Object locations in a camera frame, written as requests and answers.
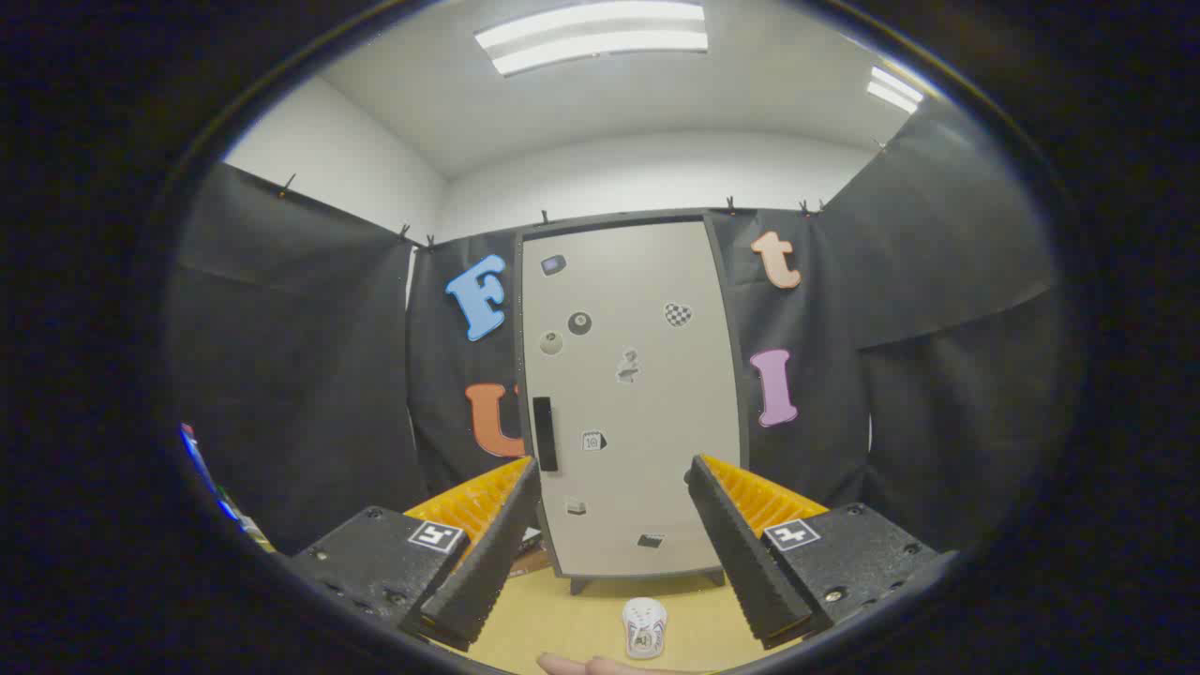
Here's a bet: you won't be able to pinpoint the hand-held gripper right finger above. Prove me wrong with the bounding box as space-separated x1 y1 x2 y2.
686 454 942 652

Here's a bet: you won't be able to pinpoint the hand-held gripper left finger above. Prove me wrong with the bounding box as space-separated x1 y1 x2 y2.
291 456 543 654

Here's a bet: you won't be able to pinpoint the white canvas shoe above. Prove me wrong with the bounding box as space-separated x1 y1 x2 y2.
622 597 668 660

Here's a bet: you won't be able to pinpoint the light grey shoe cabinet door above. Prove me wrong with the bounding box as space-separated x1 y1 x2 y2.
521 220 743 578

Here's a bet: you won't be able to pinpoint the grey shoe cabinet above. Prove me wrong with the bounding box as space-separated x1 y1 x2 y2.
513 210 752 597

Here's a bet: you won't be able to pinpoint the black backdrop cloth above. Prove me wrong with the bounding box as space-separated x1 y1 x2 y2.
169 94 1062 556

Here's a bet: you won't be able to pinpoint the small standing screen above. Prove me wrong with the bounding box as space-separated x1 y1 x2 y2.
180 422 247 526

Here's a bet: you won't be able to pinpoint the small ceiling light panel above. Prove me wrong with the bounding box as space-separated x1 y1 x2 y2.
864 66 925 115

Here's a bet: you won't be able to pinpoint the large ceiling light panel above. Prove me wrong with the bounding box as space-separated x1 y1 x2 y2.
473 0 711 78

